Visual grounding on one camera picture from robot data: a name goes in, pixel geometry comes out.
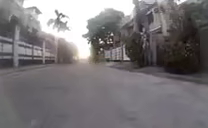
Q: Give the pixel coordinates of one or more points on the white picket fence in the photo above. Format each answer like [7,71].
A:
[116,53]

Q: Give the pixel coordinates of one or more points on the grey asphalt road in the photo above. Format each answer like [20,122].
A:
[98,96]

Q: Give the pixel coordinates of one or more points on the large dark green tree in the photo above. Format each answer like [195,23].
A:
[103,30]

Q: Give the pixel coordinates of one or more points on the palm tree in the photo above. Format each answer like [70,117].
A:
[58,21]

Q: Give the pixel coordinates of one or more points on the pale multi-storey house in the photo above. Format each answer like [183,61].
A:
[155,23]

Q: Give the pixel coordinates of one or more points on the grey pavement strip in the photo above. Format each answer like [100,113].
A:
[172,74]

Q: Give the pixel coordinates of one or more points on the white slatted fence with posts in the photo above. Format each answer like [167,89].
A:
[25,50]

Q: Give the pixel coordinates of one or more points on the dark green bushes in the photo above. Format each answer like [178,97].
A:
[188,43]

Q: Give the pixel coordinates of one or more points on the building behind white fence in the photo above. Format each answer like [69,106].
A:
[28,18]

